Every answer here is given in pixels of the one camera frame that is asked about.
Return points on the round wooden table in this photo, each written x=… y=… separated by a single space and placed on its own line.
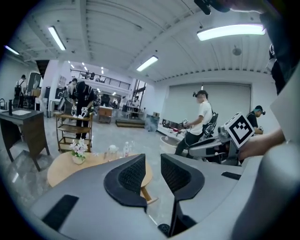
x=63 y=171

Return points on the dark low platform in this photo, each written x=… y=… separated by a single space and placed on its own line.
x=130 y=123

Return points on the long ceiling light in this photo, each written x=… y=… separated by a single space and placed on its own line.
x=57 y=38
x=147 y=63
x=230 y=31
x=11 y=50

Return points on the white sink basin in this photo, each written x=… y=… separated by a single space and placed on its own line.
x=21 y=112

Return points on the grey roller blind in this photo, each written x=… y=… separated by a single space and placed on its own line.
x=225 y=98

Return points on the wooden shelf cart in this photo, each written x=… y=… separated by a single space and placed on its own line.
x=75 y=129

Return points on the black head-worn camera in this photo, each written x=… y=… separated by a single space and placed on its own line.
x=211 y=5

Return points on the person's right forearm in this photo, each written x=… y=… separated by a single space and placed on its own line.
x=264 y=143

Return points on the small wooden cabinet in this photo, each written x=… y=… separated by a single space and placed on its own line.
x=104 y=114

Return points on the small white tissue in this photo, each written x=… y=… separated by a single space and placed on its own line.
x=96 y=154

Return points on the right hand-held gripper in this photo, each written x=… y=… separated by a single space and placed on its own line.
x=240 y=130

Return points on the black staircase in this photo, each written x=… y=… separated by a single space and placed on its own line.
x=42 y=66

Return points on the round ceiling device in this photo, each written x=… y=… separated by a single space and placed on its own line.
x=236 y=50

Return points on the dark wooden vanity table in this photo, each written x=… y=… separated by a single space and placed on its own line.
x=30 y=131

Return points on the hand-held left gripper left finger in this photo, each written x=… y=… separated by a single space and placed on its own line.
x=112 y=185

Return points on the grey marbled box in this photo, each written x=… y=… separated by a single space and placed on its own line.
x=152 y=123

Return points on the black mezzanine railing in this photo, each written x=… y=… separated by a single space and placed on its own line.
x=105 y=79

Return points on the clear glass jar with lid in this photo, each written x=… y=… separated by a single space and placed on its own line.
x=113 y=152

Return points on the low white table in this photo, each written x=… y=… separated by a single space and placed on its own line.
x=167 y=130

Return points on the round white tub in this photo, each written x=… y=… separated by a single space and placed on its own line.
x=170 y=141

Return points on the person's black shirt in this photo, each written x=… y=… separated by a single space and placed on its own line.
x=283 y=58

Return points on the clear plastic water bottle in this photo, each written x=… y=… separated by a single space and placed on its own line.
x=126 y=150

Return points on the white vase with pink flowers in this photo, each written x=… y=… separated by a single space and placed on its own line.
x=79 y=150

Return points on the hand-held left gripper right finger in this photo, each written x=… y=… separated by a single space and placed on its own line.
x=194 y=185

